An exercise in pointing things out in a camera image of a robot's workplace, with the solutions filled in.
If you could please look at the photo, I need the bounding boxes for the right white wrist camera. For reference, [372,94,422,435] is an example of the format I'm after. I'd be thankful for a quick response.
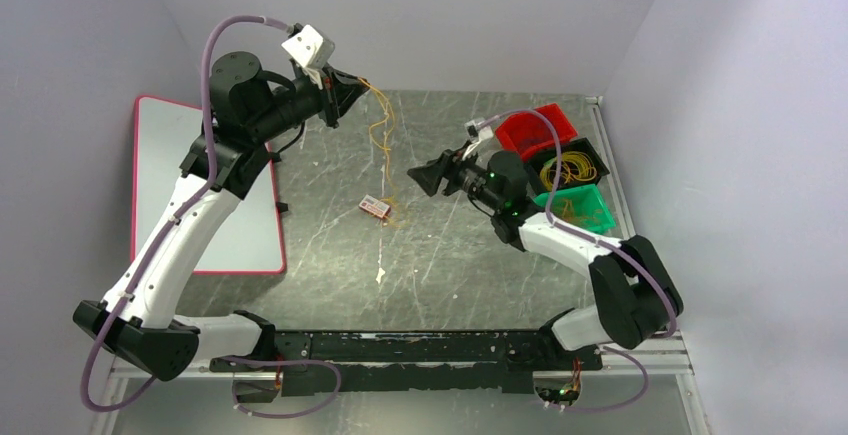
[462,118,494,160]

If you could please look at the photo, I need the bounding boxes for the black plastic bin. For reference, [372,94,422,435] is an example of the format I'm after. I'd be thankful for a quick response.
[524,137,610,194]

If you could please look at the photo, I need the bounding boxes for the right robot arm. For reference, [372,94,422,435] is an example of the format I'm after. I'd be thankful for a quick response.
[407,148,684,369]

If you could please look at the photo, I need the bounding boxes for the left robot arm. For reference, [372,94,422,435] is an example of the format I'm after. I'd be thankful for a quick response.
[73,51,367,381]

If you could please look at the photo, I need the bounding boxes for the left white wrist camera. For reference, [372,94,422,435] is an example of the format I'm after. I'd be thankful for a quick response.
[281,25,335,87]

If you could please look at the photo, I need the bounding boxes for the white board pink rim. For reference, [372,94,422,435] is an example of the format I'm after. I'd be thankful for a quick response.
[130,95,286,275]

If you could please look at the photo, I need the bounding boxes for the orange yellow cables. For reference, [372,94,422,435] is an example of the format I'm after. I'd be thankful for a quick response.
[357,77,412,229]

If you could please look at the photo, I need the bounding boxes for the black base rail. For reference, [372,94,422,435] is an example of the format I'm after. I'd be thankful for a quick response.
[209,329,602,396]

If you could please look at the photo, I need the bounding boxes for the green plastic bin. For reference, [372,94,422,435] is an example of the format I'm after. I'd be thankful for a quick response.
[551,185,616,235]

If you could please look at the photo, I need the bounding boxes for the small red white box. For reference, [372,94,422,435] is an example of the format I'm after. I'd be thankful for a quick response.
[358,195,392,220]

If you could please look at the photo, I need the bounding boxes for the bright orange cable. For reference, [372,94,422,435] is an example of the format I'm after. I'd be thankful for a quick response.
[553,198,601,229]

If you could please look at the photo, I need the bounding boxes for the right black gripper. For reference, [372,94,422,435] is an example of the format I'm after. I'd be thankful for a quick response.
[407,141,503,212]

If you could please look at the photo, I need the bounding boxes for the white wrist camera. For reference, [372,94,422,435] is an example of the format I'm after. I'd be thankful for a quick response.
[281,25,335,87]
[462,118,494,160]

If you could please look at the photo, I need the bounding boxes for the red plastic bin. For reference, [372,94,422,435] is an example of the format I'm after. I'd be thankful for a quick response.
[495,104,578,162]

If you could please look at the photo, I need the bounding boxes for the yellow cable coil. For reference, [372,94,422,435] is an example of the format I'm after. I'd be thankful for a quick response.
[539,150,599,191]

